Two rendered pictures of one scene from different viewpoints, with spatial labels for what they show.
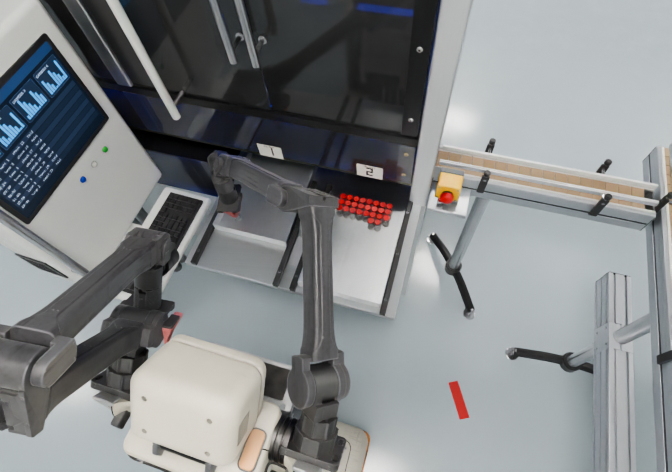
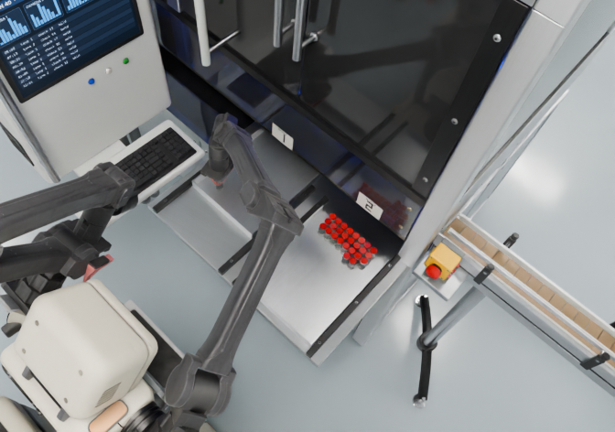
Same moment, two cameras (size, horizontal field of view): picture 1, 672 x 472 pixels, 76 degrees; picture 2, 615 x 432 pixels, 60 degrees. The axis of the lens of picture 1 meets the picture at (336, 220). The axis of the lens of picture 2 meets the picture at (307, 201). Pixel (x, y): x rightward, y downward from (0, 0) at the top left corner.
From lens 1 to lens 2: 0.21 m
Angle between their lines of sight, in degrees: 6
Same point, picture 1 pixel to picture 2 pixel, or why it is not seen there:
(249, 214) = (232, 188)
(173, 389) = (64, 328)
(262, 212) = not seen: hidden behind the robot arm
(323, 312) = (234, 327)
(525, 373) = not seen: outside the picture
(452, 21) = (492, 113)
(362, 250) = (323, 281)
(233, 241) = (203, 208)
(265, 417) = (135, 395)
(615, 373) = not seen: outside the picture
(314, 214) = (272, 232)
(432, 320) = (376, 387)
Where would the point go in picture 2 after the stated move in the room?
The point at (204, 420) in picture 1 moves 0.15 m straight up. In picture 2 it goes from (77, 370) to (47, 347)
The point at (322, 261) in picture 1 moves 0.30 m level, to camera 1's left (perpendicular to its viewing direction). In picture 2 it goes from (257, 279) to (115, 228)
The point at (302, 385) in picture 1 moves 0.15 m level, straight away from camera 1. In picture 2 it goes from (180, 384) to (167, 308)
